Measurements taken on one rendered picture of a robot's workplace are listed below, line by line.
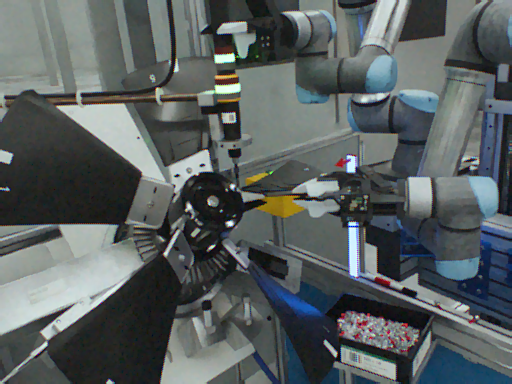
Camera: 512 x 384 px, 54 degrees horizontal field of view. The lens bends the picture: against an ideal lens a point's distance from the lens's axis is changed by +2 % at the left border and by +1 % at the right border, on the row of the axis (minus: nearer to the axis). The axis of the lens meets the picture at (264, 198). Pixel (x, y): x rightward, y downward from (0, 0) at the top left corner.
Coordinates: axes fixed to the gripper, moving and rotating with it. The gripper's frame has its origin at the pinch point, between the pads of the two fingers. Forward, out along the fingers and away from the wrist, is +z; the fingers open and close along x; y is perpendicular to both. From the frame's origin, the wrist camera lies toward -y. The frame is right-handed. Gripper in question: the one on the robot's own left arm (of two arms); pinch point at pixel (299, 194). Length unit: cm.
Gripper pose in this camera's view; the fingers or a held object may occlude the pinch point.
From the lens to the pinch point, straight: 98.6
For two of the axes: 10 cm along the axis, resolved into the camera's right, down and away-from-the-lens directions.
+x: 1.0, 8.9, 4.4
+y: -1.8, 4.5, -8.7
